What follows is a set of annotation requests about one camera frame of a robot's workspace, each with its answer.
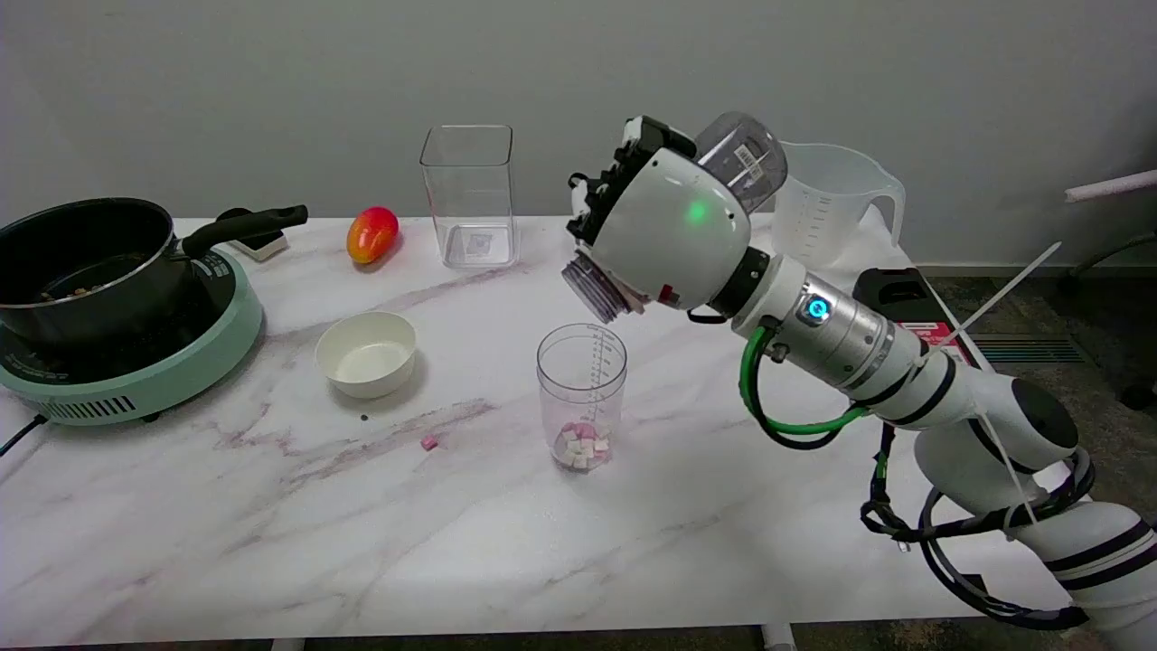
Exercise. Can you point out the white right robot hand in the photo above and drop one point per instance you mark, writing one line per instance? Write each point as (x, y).
(673, 226)

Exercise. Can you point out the smoky clear plastic bottle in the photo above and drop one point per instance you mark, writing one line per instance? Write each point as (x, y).
(748, 163)

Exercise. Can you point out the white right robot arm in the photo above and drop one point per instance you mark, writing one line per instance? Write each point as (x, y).
(958, 398)

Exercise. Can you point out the translucent plastic measuring jug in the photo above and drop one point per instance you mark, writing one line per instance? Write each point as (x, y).
(827, 212)

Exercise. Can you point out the clear measuring blender cup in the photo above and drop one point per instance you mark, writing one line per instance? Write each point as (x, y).
(581, 380)

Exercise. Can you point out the clear square plastic container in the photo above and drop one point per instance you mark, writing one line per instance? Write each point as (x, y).
(470, 194)

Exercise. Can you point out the pink and white cubes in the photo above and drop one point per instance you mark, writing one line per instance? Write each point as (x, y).
(583, 445)

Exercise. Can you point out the black box with red label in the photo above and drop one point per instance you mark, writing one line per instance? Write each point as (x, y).
(904, 298)

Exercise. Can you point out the red yellow mango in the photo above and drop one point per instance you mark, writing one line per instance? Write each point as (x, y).
(371, 235)

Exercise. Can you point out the white ceramic bowl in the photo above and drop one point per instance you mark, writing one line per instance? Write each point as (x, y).
(366, 354)

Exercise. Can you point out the long white zip tie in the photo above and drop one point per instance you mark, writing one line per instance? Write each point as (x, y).
(1003, 294)

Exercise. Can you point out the small black and white device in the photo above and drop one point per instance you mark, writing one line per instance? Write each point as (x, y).
(262, 244)

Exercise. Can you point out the white foam tube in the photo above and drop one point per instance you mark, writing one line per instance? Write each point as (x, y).
(1112, 185)

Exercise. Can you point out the green induction cooker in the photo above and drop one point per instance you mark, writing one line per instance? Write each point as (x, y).
(154, 371)

